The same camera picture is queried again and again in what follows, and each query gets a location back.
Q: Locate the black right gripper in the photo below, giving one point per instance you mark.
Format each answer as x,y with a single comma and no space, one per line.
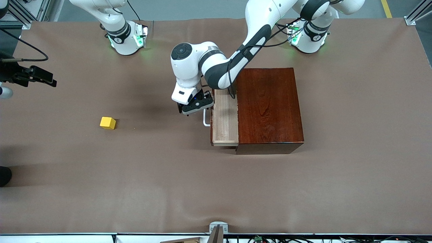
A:
12,73

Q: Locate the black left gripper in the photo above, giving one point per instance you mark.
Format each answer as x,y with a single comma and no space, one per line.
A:
180,109

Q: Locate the yellow block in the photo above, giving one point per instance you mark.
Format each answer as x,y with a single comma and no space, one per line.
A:
107,123

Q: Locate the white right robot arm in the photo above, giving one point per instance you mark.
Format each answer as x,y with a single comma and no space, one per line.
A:
118,30

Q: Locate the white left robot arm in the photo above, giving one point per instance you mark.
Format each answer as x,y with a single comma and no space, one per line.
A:
219,67

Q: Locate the brown table cover sheet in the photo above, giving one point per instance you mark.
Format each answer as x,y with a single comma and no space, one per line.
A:
135,168

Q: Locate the dark brown wooden cabinet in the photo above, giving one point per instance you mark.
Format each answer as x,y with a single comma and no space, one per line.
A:
270,108

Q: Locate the black shoe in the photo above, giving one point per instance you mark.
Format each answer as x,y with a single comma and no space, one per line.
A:
4,176

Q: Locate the brown cardboard piece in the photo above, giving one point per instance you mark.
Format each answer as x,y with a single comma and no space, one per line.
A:
184,240

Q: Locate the aluminium profile beam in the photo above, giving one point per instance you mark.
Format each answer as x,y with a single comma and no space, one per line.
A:
416,15

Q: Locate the grey metal clamp bracket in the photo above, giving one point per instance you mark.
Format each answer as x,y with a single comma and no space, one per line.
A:
218,227

